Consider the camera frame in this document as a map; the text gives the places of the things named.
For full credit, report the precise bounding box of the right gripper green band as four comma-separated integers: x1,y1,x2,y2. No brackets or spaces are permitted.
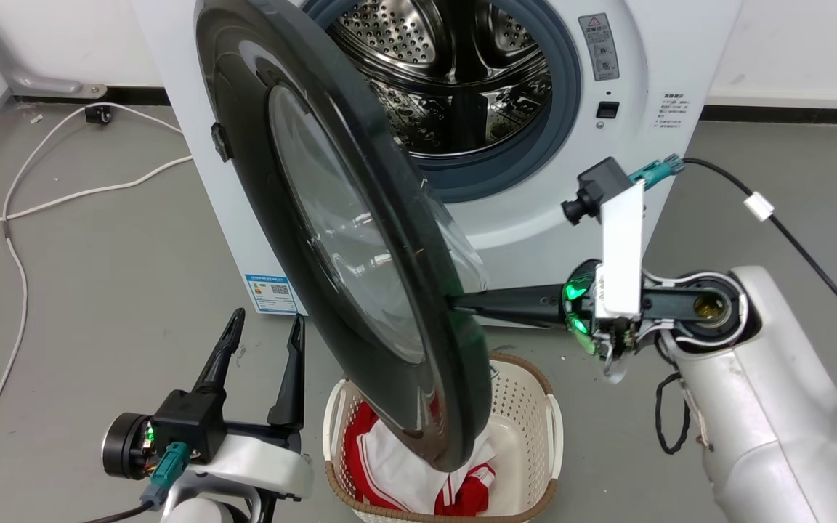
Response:
450,259,648,384

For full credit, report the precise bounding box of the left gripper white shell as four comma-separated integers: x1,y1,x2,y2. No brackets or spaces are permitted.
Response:
101,307,315,503

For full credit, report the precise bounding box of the dark round washing machine door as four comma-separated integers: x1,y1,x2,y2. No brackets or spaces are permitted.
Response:
194,0,494,474

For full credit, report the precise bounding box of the white front-load washing machine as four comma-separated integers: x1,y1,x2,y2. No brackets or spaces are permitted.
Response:
132,0,743,329

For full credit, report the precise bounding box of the grey-blue rubber door gasket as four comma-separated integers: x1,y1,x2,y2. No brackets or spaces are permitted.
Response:
302,0,583,205

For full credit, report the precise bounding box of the blue energy label sticker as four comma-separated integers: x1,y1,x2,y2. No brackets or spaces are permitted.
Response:
244,273,300,316

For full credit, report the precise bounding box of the white plastic laundry basket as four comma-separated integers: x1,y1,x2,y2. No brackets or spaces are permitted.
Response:
322,352,564,523

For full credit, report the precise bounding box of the red and white garment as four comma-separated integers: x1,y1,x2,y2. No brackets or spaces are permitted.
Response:
343,400,498,517

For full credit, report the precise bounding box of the grey warning sticker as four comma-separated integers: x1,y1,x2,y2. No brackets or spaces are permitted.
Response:
578,13,621,83

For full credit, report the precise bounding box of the perforated steel washer drum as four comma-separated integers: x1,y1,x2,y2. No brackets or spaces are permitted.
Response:
324,0,554,158

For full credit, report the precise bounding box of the white right camera mount plate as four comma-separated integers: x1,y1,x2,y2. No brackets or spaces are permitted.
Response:
594,179,647,321

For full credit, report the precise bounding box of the teal left camera connector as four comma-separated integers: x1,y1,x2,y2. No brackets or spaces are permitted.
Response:
140,440,193,510

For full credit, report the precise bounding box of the teal camera connector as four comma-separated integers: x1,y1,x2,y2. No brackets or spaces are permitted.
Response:
140,440,193,510
628,153,685,192

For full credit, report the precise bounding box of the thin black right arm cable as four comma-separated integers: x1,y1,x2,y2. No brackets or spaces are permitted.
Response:
654,340,693,456

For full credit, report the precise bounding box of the teal right camera connector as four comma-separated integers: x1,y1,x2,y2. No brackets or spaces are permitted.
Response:
628,153,685,192

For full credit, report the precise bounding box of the black left camera cable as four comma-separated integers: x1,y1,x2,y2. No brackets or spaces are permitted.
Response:
78,500,155,523

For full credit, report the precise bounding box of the black camera cable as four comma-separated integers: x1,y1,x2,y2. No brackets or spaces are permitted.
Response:
680,157,837,373
78,500,155,523

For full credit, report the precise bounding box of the white floor cable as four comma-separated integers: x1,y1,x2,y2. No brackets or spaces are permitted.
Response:
0,102,185,471
0,155,195,239

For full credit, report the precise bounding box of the white cable clip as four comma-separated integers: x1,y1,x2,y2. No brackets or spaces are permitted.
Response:
743,190,776,222

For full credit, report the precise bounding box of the black right camera cable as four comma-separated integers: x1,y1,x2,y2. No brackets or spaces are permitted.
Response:
680,157,837,373

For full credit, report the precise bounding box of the grey metal floor bracket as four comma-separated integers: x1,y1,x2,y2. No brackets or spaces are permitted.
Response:
0,0,109,101

